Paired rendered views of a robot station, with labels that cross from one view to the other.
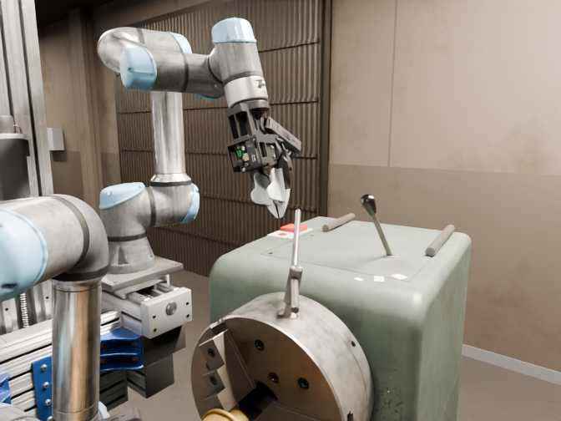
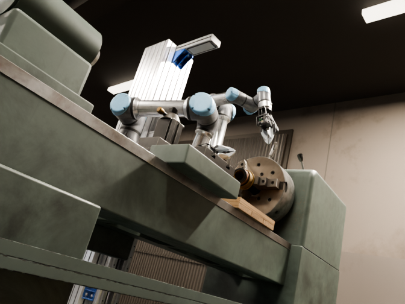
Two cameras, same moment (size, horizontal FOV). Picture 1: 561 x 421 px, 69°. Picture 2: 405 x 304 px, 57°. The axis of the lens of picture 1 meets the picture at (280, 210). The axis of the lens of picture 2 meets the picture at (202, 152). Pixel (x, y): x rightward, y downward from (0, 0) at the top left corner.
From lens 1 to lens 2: 1.46 m
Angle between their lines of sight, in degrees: 31
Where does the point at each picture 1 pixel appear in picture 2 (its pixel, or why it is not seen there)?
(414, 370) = (310, 190)
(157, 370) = not seen: hidden behind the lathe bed
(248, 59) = (268, 96)
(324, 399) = (279, 175)
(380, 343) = (299, 182)
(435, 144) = (347, 235)
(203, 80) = (250, 103)
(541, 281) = not seen: outside the picture
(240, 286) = not seen: hidden behind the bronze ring
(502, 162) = (390, 251)
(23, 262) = (213, 105)
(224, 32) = (262, 88)
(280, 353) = (266, 165)
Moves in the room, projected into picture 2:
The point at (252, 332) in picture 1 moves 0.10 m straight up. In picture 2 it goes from (257, 161) to (261, 142)
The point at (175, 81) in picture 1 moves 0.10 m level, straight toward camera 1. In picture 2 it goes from (242, 99) to (248, 91)
